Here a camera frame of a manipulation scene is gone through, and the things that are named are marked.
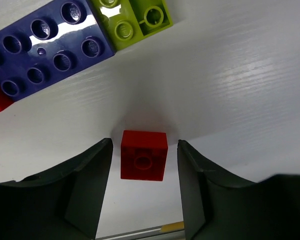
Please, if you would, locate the lime green lego brick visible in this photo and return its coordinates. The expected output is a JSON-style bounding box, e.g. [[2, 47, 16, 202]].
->
[[92, 0, 173, 51]]

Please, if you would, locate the small red lego brick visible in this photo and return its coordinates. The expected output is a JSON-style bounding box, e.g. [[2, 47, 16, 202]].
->
[[120, 130, 168, 182]]

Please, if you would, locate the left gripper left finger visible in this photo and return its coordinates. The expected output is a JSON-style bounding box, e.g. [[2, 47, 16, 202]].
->
[[0, 138, 113, 240]]

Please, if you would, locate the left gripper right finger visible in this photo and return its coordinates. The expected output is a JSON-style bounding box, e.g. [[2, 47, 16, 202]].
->
[[177, 140, 300, 240]]

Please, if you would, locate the purple lego brick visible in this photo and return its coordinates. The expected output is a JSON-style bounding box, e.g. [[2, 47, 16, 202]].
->
[[0, 0, 115, 102]]

